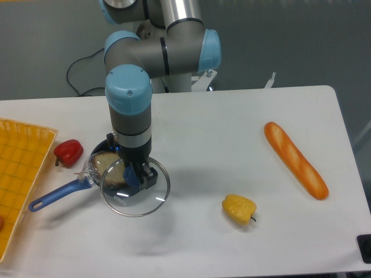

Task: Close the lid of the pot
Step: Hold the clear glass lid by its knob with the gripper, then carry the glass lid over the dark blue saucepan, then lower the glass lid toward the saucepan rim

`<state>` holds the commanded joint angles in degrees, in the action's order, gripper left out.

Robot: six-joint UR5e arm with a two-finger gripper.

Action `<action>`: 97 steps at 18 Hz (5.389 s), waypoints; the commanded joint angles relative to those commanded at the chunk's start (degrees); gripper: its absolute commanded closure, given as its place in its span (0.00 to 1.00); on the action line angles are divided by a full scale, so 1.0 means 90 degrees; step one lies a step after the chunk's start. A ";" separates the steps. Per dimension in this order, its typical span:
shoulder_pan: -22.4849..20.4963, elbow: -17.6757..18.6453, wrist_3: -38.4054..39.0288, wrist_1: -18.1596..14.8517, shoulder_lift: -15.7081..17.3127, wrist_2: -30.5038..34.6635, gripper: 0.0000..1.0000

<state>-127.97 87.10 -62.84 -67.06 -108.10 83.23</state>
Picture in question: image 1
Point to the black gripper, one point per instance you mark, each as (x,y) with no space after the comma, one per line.
(135,155)

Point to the glass lid blue knob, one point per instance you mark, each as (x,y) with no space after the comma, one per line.
(133,200)

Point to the dark blue saucepan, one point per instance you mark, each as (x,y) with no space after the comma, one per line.
(87,178)

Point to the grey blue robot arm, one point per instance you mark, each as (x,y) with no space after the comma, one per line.
(132,63)

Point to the bread slice in pot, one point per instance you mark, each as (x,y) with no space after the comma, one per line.
(108,168)

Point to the red bell pepper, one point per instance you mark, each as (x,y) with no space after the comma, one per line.
(68,153)

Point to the yellow bell pepper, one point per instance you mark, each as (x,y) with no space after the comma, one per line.
(239,208)

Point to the yellow woven basket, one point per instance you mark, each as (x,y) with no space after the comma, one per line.
(24,150)

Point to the orange baguette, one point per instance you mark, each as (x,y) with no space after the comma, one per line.
(295,161)

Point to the black corner device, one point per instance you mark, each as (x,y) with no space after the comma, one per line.
(364,242)

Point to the white metal bracket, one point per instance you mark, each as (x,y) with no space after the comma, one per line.
(271,81)

